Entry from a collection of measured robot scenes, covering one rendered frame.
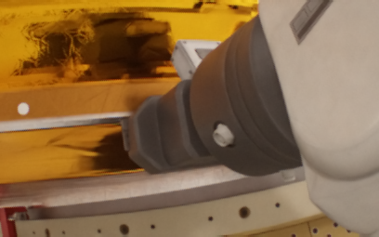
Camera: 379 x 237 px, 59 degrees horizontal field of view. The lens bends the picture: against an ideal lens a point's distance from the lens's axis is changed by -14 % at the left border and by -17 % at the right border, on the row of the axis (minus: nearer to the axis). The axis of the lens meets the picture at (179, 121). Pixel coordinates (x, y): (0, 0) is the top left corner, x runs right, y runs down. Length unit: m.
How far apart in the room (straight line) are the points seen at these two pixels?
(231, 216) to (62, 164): 0.22
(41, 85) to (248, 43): 0.22
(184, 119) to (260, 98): 0.08
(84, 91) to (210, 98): 0.18
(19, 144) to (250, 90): 0.23
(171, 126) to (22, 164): 0.15
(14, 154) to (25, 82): 0.07
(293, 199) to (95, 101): 0.26
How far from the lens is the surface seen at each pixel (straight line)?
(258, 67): 0.17
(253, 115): 0.18
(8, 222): 0.71
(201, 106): 0.21
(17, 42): 0.35
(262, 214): 0.47
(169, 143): 0.26
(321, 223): 0.53
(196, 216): 0.47
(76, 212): 0.63
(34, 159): 0.34
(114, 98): 0.36
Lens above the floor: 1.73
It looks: 11 degrees up
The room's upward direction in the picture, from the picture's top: 10 degrees counter-clockwise
